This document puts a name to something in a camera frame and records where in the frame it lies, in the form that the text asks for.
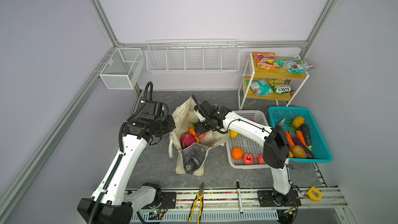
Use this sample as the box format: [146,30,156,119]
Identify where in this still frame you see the yellow tape measure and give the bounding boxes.
[306,186,322,202]

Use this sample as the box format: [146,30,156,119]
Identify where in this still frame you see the orange tangerine front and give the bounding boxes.
[231,147,244,160]

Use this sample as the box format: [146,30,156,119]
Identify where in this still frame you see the yellow black pliers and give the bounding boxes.
[188,182,205,224]

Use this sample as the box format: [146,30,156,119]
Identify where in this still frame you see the purple eggplant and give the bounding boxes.
[290,133,315,159]

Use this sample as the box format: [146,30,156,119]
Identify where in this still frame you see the orange carrot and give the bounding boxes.
[296,130,307,147]

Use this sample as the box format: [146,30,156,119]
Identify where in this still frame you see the magenta dragon fruit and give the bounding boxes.
[180,133,197,149]

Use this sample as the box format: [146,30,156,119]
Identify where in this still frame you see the orange snack bag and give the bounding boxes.
[253,52,279,70]

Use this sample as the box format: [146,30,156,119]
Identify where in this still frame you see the long white wire basket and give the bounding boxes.
[146,39,240,73]

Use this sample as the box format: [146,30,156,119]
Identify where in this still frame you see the teal white snack bag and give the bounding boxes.
[247,79,273,96]

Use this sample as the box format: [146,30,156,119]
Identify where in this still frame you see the teal plastic vegetable basket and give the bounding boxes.
[268,106,333,163]

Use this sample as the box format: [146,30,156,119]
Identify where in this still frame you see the small white mesh box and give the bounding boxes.
[99,48,145,90]

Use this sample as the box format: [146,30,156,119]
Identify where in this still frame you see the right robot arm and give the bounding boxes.
[192,95,301,208]

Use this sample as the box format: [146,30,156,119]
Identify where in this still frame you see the green Fox's candy bag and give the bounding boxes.
[267,79,294,95]

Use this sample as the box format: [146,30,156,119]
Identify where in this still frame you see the cream canvas grocery bag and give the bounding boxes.
[169,97,229,176]

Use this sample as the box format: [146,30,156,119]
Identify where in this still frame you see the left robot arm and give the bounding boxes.
[77,82,175,224]

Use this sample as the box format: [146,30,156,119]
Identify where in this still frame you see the white plastic fruit basket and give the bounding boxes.
[227,110,271,170]

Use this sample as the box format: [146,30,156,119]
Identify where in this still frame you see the yellow lemon in white basket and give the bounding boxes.
[229,130,239,139]

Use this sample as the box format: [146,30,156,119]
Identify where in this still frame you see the wooden two-tier shelf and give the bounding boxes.
[238,52,309,110]

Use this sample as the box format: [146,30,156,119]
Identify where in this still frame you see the teal red snack bag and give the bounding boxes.
[277,58,314,74]

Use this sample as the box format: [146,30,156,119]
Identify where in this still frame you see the brown potato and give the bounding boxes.
[291,145,307,159]

